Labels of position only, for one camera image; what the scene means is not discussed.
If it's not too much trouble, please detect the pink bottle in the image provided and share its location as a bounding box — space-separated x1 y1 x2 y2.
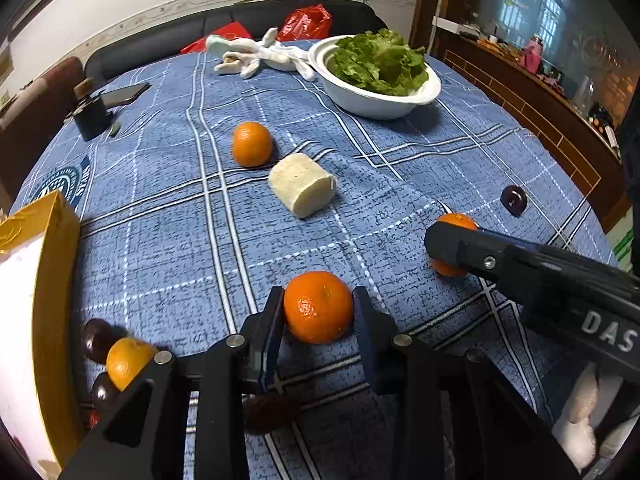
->
522 35 546 73

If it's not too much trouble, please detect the green lettuce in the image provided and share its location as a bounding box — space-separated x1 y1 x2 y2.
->
327 29 430 97

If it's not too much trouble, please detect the brown wooden cabinet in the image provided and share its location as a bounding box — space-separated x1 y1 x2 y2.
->
410 0 633 233

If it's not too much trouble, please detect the white yam chunk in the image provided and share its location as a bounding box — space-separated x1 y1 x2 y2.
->
268 153 338 219

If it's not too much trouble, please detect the person's right hand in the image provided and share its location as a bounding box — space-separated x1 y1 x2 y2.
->
550 362 640 473

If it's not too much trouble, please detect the blue plaid tablecloth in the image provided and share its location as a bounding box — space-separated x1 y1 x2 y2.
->
10 40 621 480

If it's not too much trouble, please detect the black smartphone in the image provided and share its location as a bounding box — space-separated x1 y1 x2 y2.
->
102 82 152 108

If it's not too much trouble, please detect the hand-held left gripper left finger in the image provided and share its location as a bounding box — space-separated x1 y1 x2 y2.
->
59 286 286 480

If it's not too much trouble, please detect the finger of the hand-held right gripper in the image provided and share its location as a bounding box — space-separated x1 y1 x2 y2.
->
424 222 532 307

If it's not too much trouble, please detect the dark red plum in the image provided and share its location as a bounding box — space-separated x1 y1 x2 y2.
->
243 392 301 436

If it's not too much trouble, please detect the red plastic bag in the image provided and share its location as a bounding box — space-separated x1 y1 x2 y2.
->
180 22 253 55
276 4 333 42

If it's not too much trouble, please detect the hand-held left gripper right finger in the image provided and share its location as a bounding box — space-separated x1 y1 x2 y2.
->
352 286 584 480

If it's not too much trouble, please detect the brown chair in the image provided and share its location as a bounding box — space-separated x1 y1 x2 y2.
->
0 56 83 211

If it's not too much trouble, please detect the black box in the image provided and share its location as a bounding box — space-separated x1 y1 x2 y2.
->
71 94 112 142

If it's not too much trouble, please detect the black sofa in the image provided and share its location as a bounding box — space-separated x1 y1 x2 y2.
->
84 0 388 81

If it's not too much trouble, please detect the gold cardboard box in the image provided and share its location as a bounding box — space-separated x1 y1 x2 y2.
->
0 190 86 480

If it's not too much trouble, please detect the white bowl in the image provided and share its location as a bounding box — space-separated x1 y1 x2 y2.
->
307 35 442 120

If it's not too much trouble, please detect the dark purple plum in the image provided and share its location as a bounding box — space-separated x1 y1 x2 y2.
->
81 318 118 365
501 185 528 217
91 372 121 413

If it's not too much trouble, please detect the white cotton glove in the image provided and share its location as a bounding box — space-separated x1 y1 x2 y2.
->
247 26 321 81
206 34 263 80

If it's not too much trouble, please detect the large orange mandarin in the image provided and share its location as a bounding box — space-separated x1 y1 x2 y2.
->
284 271 354 345

